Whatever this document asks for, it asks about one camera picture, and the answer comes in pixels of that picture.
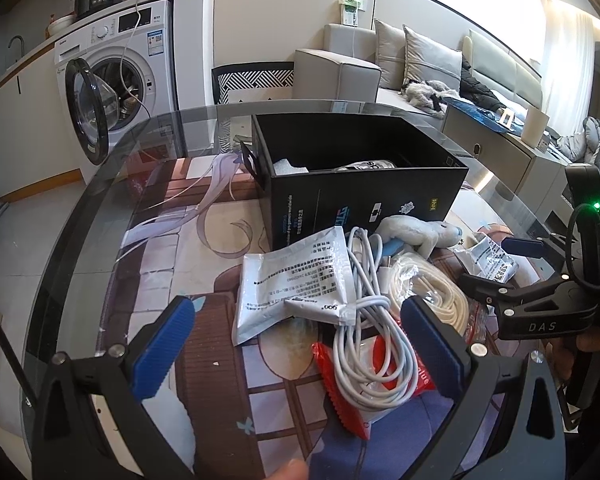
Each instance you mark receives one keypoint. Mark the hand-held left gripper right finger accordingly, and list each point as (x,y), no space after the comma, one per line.
(430,345)

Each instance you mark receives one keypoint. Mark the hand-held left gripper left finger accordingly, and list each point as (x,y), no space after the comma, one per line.
(160,355)

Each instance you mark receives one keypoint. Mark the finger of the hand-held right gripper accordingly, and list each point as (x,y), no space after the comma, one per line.
(524,247)
(490,290)

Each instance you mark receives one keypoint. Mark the small white printed packet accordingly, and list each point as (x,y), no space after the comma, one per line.
(490,257)

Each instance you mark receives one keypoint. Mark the white and blue plush toy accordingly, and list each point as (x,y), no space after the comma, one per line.
(410,230)

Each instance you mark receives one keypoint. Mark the red snack packet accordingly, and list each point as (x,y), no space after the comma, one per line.
(345,412)

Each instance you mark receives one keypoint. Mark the white printed plastic pouch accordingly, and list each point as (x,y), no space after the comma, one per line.
(290,280)

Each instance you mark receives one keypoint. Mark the black cardboard box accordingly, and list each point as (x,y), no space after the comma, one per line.
(330,195)

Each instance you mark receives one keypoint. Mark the person's left hand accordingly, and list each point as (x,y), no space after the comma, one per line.
(287,472)

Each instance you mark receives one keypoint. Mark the printed cartoon table mat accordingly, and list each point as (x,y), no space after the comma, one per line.
(220,340)

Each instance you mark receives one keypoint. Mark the beige coffee table cabinet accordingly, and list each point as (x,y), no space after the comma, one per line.
(500,155)

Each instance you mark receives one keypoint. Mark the white paper box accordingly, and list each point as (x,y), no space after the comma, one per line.
(535,127)

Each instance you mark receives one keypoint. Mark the grey down jacket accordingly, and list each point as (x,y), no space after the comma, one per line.
(592,140)

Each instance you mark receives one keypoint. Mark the small white stand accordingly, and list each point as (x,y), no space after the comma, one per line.
(506,118)

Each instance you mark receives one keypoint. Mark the blue mat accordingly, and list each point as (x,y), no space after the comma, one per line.
(475,112)

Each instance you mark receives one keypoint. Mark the black jacket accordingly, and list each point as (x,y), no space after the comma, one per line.
(477,87)

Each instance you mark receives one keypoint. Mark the white packet with black print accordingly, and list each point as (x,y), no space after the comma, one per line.
(367,165)

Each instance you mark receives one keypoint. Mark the grey furry garment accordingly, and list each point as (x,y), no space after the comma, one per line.
(425,94)

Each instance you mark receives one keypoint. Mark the white curtain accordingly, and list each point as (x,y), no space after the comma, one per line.
(567,65)

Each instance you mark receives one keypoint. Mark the wide grey cushion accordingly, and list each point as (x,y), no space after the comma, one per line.
(430,60)

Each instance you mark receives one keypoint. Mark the white foam piece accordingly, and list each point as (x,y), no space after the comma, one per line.
(290,166)

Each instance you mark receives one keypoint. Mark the narrow grey cushion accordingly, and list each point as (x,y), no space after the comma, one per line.
(387,55)

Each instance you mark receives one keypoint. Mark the beige sofa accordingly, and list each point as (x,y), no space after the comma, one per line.
(340,70)

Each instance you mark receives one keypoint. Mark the white kitchen counter cabinet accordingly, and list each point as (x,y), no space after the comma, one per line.
(25,125)

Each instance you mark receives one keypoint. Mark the black and white patterned chair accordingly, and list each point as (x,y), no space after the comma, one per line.
(252,77)

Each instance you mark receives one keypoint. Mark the white washing machine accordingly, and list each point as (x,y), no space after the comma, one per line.
(145,60)

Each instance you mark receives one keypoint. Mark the curved sink faucet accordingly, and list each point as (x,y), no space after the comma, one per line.
(16,42)

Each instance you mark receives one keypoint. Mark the white bowl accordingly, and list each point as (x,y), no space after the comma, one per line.
(60,24)

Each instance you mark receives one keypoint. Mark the white wall control panel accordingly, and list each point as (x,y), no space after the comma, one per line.
(351,10)

